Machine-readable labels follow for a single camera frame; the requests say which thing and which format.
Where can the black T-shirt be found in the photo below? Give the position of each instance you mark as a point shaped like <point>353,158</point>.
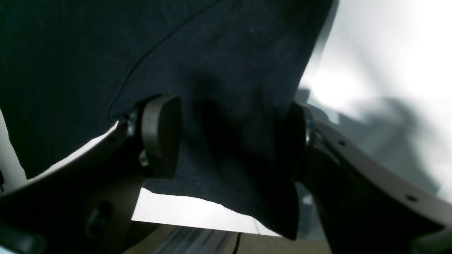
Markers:
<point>70,69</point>

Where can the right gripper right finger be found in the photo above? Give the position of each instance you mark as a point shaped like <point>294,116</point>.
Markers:
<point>364,208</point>

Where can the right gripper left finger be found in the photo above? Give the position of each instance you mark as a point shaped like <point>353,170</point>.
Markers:
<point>85,207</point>

